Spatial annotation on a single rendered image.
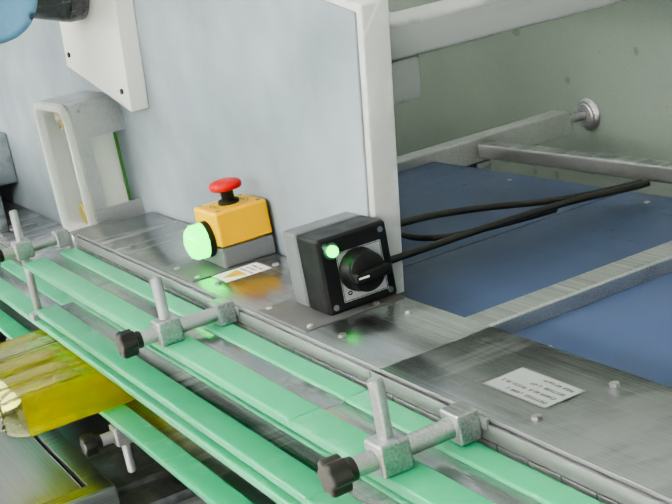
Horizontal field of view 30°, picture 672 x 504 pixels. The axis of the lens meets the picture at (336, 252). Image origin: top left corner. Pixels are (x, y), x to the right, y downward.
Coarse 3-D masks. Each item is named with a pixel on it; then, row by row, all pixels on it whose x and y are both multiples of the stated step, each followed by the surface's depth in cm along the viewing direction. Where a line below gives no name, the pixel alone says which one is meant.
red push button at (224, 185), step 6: (216, 180) 152; (222, 180) 151; (228, 180) 151; (234, 180) 151; (240, 180) 152; (210, 186) 151; (216, 186) 150; (222, 186) 150; (228, 186) 150; (234, 186) 150; (216, 192) 151; (222, 192) 151; (228, 192) 151; (222, 198) 152; (228, 198) 152
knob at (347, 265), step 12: (348, 252) 124; (360, 252) 123; (372, 252) 123; (348, 264) 123; (360, 264) 123; (372, 264) 123; (384, 264) 123; (348, 276) 123; (360, 276) 122; (372, 276) 122; (384, 276) 124; (348, 288) 125; (360, 288) 123; (372, 288) 124
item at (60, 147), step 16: (48, 112) 202; (64, 112) 188; (48, 128) 203; (64, 128) 204; (48, 144) 204; (64, 144) 205; (48, 160) 204; (64, 160) 205; (80, 160) 191; (64, 176) 205; (80, 176) 190; (64, 192) 206; (80, 192) 191; (64, 208) 206; (64, 224) 206; (80, 224) 206
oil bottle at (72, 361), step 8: (56, 360) 171; (64, 360) 170; (72, 360) 170; (80, 360) 169; (32, 368) 170; (40, 368) 169; (48, 368) 168; (56, 368) 168; (64, 368) 167; (8, 376) 168; (16, 376) 168; (24, 376) 167; (32, 376) 166; (40, 376) 166; (0, 384) 166; (8, 384) 165; (16, 384) 164; (0, 392) 164
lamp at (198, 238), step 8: (200, 224) 150; (208, 224) 150; (184, 232) 151; (192, 232) 150; (200, 232) 150; (208, 232) 150; (184, 240) 151; (192, 240) 149; (200, 240) 149; (208, 240) 150; (192, 248) 150; (200, 248) 149; (208, 248) 150; (216, 248) 150; (192, 256) 151; (200, 256) 150; (208, 256) 151
